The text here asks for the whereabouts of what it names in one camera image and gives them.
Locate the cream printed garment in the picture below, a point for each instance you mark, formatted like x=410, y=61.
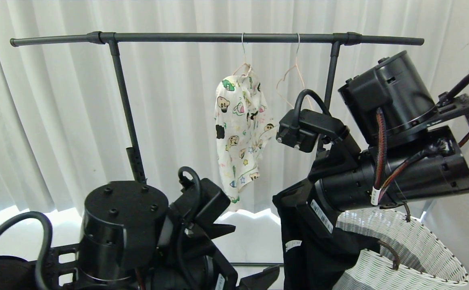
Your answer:
x=238, y=133

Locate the white curtain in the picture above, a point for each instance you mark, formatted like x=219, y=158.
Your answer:
x=57, y=121

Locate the black clothes rack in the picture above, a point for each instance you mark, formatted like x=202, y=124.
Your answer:
x=178, y=37

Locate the black garment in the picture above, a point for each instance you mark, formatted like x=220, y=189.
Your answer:
x=307, y=266

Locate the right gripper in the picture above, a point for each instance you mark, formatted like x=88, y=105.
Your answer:
x=347, y=189

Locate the pink clothes hanger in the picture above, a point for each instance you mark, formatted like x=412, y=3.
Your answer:
x=243, y=44
x=297, y=48

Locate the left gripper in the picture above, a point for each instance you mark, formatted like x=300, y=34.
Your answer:
x=198, y=270

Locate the white laundry basket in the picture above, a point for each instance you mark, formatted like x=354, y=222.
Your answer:
x=420, y=249

